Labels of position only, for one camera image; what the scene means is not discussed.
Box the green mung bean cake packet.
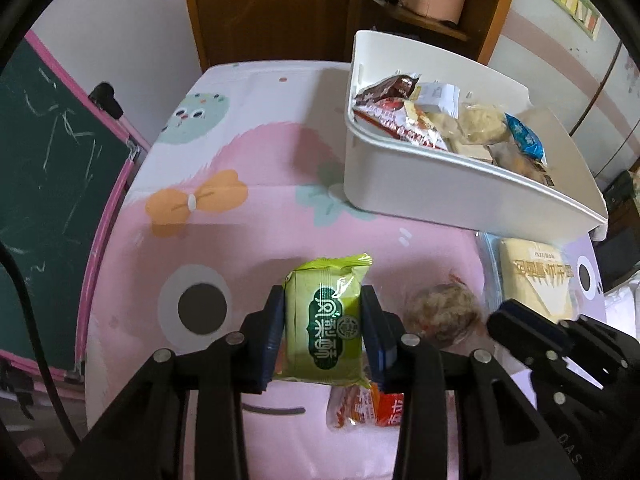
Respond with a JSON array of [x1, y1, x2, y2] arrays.
[[277, 254, 372, 387]]

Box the clear bag beige bread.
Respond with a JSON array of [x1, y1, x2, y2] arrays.
[[476, 232, 576, 322]]

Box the round meat floss bun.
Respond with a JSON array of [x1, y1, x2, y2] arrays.
[[402, 274, 482, 349]]

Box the orange red snack packet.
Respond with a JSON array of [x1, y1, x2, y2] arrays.
[[326, 384, 404, 430]]

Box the blue snack packet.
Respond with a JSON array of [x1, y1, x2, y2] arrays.
[[504, 114, 547, 164]]

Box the white plastic storage bin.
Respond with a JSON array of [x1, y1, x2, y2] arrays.
[[344, 30, 608, 245]]

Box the sliding wardrobe floral doors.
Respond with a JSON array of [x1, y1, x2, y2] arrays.
[[489, 0, 639, 188]]

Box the red white snack packet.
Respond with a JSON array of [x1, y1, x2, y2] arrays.
[[352, 98, 448, 152]]

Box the pink cartoon tablecloth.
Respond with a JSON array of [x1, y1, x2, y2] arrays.
[[85, 61, 485, 479]]

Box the dark brown snack packet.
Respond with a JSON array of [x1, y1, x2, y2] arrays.
[[354, 74, 420, 105]]

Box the wooden corner shelf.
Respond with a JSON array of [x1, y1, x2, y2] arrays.
[[345, 0, 512, 65]]

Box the brown wooden door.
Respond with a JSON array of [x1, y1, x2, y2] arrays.
[[186, 0, 354, 70]]

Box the black cable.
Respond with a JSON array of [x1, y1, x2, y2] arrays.
[[0, 242, 84, 451]]

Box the green chalkboard pink frame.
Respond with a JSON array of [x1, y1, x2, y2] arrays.
[[1, 32, 141, 382]]

